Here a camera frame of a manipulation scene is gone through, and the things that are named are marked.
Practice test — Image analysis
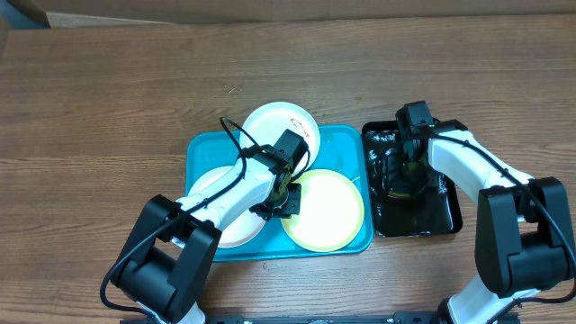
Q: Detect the yellow-green rimmed plate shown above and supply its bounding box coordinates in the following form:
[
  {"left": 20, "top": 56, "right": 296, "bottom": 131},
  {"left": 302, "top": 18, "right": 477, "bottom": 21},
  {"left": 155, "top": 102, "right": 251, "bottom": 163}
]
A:
[{"left": 282, "top": 169, "right": 365, "bottom": 252}]

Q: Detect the white plate with sauce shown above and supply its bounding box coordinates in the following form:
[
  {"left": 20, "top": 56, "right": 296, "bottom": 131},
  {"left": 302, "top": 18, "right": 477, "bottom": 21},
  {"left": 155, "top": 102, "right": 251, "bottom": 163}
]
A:
[{"left": 242, "top": 102, "right": 320, "bottom": 173}]

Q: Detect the green yellow sponge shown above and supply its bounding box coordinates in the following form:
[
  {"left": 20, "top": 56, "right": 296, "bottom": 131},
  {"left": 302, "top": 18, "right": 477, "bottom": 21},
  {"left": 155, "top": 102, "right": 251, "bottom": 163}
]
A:
[{"left": 387, "top": 191, "right": 411, "bottom": 199}]

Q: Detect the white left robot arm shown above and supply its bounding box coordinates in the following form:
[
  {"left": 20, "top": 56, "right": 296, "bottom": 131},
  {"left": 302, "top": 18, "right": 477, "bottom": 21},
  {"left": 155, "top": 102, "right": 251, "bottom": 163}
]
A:
[{"left": 100, "top": 140, "right": 309, "bottom": 323}]

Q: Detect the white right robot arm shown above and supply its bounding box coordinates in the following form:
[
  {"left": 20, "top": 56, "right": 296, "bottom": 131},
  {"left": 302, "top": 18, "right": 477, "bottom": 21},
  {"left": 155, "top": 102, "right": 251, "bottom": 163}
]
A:
[{"left": 378, "top": 126, "right": 575, "bottom": 323}]

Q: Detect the black water tray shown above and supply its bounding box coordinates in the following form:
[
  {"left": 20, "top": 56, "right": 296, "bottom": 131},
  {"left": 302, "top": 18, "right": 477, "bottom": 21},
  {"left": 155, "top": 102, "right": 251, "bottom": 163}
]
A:
[{"left": 362, "top": 121, "right": 463, "bottom": 237}]

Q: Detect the blue plastic tray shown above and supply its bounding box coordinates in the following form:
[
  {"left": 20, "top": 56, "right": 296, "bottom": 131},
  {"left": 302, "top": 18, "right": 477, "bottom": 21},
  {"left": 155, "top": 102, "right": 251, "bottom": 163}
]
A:
[{"left": 185, "top": 124, "right": 374, "bottom": 262}]

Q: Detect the pink rimmed white plate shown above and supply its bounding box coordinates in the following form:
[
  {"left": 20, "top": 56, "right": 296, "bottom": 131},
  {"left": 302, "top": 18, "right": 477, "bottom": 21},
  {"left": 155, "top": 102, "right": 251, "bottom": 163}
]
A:
[{"left": 188, "top": 166, "right": 265, "bottom": 248}]

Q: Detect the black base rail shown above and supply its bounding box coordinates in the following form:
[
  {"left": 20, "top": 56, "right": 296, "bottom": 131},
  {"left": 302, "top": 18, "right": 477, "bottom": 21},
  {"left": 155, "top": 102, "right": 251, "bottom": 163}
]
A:
[{"left": 197, "top": 310, "right": 521, "bottom": 324}]

